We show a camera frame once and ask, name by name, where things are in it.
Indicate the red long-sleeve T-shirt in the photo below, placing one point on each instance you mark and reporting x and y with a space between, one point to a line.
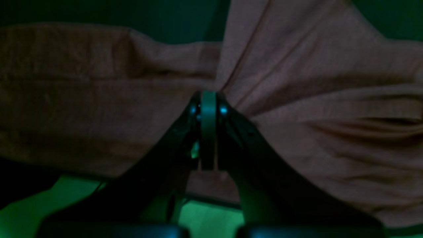
335 99

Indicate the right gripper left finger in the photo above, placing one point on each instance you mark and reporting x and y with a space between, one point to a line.
188 151

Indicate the black table cloth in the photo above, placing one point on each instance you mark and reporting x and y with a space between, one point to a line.
185 21

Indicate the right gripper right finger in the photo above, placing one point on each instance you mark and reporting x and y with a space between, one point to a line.
229 141

